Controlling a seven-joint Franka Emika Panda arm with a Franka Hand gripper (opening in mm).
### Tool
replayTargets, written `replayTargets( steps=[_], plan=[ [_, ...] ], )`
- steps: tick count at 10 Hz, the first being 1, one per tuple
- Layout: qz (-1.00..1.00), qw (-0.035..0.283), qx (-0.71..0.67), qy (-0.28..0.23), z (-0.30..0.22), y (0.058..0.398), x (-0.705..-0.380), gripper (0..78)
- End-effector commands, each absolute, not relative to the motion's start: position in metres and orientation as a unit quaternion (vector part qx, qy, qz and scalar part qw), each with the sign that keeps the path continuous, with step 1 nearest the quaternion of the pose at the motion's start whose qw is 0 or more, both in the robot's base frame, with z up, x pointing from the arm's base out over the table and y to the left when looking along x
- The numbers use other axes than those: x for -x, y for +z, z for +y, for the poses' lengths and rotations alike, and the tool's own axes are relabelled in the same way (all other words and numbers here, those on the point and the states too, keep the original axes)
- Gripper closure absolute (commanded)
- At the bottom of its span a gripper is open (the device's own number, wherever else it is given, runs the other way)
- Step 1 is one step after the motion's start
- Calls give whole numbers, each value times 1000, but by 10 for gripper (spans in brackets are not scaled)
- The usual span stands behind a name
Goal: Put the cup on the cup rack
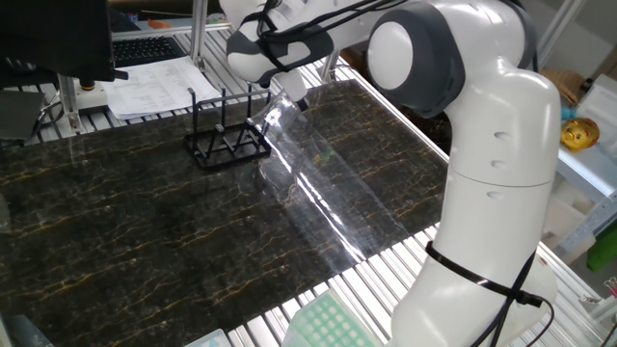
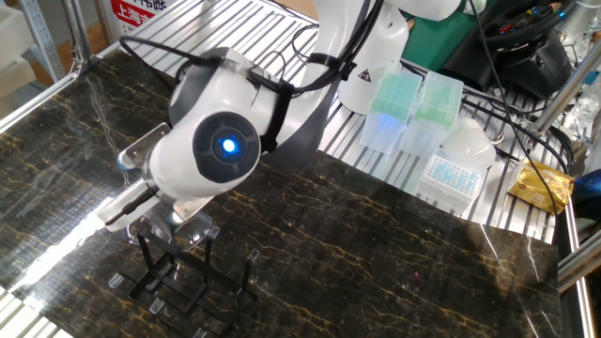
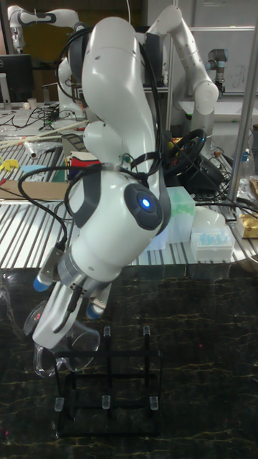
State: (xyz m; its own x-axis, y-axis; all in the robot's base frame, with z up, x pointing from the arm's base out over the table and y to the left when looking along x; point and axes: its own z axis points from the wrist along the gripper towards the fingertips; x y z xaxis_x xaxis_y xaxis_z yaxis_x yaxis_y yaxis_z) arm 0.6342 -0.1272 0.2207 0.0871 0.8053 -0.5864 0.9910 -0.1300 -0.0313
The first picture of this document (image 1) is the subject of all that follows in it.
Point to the green pipette tip box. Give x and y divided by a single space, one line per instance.
332 323

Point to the brown woven basket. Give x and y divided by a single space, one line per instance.
564 84

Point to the white translucent plastic container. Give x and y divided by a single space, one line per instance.
209 339

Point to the black computer keyboard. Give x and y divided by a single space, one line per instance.
144 49

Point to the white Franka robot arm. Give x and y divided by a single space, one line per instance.
501 144

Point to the green plastic container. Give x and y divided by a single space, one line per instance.
602 250

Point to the aluminium frame post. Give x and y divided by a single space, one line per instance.
198 29
68 103

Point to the yellow piggy bank figure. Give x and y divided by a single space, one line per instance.
580 134

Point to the black monitor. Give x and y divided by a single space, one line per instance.
53 34

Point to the white printed paper sheet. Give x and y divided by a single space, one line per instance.
154 89

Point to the small orange object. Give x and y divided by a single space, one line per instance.
159 23

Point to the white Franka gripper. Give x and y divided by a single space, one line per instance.
291 84

